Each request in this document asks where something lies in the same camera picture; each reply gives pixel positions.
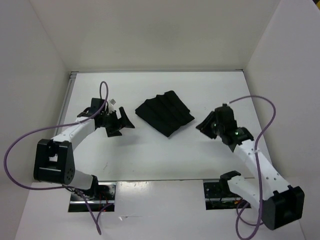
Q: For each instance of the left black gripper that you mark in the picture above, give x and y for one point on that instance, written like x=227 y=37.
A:
x=119 y=123

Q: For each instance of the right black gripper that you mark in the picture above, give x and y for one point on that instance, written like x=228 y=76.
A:
x=204 y=125

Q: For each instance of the black pleated skirt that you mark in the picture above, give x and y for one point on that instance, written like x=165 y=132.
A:
x=166 y=113

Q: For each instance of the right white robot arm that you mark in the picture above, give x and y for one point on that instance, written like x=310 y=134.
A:
x=279 y=202

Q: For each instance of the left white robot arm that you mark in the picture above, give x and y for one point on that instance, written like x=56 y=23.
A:
x=54 y=158

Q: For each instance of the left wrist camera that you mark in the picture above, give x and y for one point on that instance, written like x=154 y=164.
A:
x=111 y=106

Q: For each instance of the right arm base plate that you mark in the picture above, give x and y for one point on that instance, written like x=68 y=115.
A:
x=216 y=199

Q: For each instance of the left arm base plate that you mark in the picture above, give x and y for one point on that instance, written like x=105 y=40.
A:
x=104 y=202

